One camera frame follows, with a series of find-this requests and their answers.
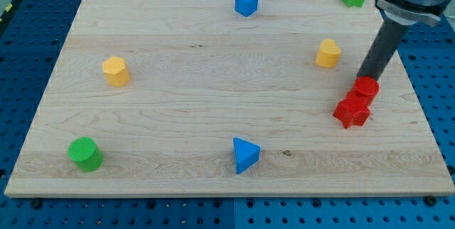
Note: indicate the red cylinder block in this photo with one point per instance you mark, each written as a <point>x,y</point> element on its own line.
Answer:
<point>364,87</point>

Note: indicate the blue cube block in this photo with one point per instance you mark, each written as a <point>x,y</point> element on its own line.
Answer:
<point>246,7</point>

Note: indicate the light wooden board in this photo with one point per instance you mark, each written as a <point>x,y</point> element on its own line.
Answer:
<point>201,75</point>

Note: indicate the yellow heart block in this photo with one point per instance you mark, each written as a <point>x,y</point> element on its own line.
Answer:
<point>328,54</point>

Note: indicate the green cylinder block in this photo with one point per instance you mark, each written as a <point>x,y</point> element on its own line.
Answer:
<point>85,154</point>

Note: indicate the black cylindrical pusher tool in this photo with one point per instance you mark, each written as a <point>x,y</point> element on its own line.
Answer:
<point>381,51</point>

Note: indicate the red star block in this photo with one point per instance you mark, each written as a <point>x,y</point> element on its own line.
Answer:
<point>352,112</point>

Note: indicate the yellow hexagon block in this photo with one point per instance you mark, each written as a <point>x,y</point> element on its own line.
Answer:
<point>116,72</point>

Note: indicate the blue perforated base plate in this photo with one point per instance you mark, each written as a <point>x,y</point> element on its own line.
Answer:
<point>32,34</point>

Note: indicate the blue triangle block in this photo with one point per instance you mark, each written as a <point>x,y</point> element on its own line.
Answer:
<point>246,154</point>

